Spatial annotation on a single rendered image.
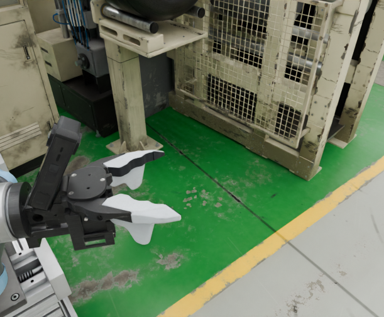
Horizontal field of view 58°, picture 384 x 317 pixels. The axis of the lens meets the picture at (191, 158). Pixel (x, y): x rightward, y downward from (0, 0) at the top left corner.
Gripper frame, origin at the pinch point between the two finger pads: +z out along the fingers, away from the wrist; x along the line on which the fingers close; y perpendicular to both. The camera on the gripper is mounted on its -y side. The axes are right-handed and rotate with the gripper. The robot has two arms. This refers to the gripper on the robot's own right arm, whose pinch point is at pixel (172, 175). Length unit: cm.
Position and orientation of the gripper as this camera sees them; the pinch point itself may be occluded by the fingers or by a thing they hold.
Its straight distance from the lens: 46.1
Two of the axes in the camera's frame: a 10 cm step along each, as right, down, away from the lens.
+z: 9.8, -1.2, 1.5
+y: 0.3, 8.5, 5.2
